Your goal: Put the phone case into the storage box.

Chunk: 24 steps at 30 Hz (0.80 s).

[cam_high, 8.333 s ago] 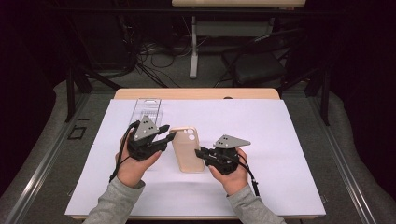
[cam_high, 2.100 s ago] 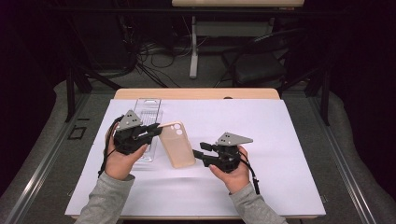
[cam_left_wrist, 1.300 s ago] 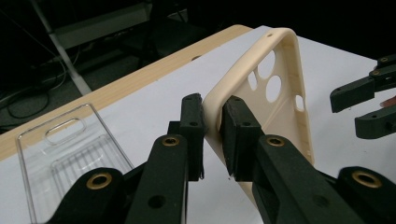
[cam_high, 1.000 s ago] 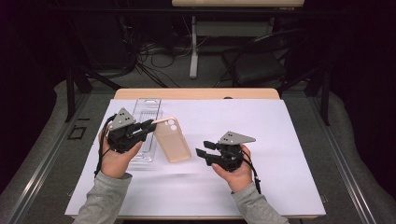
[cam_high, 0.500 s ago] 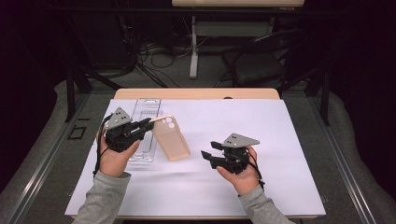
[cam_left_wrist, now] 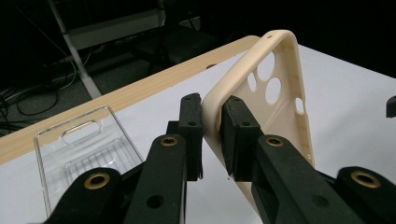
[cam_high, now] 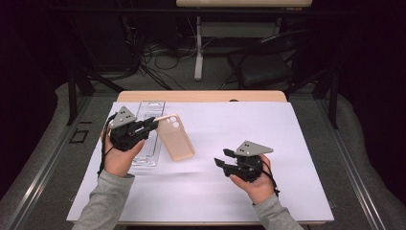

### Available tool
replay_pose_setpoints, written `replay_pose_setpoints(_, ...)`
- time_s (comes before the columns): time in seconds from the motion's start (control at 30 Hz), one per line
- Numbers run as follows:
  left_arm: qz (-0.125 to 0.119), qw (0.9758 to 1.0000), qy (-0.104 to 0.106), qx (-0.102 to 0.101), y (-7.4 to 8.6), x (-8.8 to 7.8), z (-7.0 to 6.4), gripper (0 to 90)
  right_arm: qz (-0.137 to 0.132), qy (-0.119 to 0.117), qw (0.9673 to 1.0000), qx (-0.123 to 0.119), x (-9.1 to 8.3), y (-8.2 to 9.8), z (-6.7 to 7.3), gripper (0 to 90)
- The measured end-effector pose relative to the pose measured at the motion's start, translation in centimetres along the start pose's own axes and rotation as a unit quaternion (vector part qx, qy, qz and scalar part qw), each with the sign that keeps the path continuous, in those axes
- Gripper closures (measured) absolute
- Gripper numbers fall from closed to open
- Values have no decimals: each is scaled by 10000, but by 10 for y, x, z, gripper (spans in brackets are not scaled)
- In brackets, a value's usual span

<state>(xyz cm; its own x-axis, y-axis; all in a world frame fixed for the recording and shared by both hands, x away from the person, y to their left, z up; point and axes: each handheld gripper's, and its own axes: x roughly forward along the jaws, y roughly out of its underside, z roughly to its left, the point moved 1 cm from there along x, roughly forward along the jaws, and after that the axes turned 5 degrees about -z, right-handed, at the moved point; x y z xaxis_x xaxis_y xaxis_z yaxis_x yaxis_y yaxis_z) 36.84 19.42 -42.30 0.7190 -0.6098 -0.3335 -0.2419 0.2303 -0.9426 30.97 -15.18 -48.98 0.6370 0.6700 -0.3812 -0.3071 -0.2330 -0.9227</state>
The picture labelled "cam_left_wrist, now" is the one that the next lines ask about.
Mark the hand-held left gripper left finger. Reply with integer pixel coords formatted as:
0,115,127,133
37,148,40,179
124,92,206,224

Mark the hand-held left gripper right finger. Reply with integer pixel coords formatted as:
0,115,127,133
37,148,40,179
219,95,365,224

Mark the beige phone case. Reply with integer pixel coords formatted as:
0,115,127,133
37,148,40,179
201,29,316,218

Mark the white board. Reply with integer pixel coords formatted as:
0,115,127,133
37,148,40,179
0,43,396,224

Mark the clear plastic packaging tray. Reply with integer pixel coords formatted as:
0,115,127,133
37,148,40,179
33,105,146,218

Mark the wooden table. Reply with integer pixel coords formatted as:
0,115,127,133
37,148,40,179
0,35,262,166

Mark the black chair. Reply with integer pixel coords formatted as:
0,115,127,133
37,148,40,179
134,18,219,77

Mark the white desk leg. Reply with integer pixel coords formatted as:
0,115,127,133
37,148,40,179
46,0,104,100

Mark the white desk crossbeam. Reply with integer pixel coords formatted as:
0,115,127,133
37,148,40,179
66,7,166,51

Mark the tangle of floor cables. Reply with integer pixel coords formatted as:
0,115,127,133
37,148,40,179
0,46,94,135

